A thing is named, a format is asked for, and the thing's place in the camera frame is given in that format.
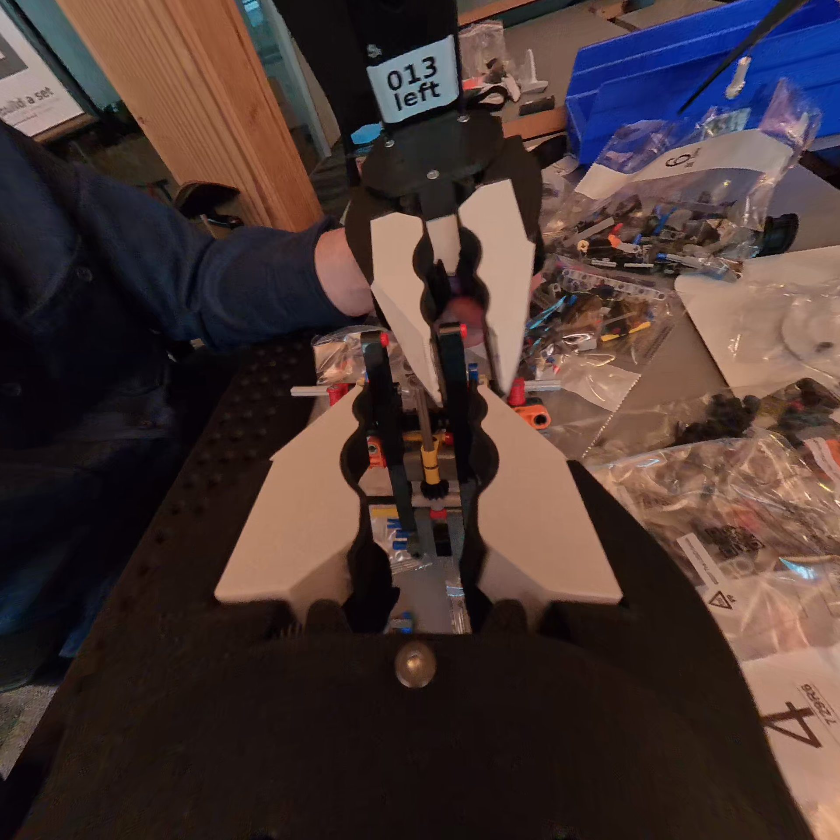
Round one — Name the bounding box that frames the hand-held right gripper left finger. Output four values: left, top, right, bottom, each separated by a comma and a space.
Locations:
214, 384, 400, 634

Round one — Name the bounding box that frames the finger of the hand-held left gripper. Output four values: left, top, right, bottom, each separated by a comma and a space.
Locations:
369, 214, 444, 406
458, 178, 537, 395

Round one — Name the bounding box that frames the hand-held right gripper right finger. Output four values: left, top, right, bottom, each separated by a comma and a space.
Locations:
458, 382, 623, 632

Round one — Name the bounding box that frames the multicolour lego assembly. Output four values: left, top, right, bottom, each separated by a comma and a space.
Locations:
290, 323, 564, 555

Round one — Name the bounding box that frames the small clear bag of lego parts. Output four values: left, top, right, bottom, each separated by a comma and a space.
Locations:
310, 326, 421, 388

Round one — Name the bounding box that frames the large labelled bag of lego parts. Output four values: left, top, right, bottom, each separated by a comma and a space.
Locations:
591, 433, 840, 840

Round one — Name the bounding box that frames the clear bag of black lego parts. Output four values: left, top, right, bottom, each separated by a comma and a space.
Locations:
584, 377, 840, 473

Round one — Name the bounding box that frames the striped clear bag of lego parts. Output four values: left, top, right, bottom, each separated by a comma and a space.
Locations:
545, 85, 821, 277

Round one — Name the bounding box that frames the black lego tire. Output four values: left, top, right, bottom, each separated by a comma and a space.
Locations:
761, 213, 800, 253

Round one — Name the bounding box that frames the person's left hand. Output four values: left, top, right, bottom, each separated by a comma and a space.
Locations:
314, 225, 489, 328

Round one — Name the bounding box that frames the white paper sheet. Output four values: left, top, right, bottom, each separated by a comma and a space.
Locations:
676, 246, 840, 395

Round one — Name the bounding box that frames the wooden pillar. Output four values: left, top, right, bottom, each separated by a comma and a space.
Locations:
56, 0, 324, 232

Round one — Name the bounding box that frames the blue plastic bin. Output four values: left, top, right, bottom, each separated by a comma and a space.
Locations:
566, 0, 840, 165

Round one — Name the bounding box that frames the clear bag with white disc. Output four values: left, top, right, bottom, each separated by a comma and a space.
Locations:
722, 262, 840, 382

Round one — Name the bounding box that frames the white printed sign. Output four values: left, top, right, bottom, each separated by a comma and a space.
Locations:
0, 7, 86, 135

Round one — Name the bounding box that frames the black cable with white tip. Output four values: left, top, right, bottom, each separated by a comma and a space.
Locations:
678, 0, 809, 114

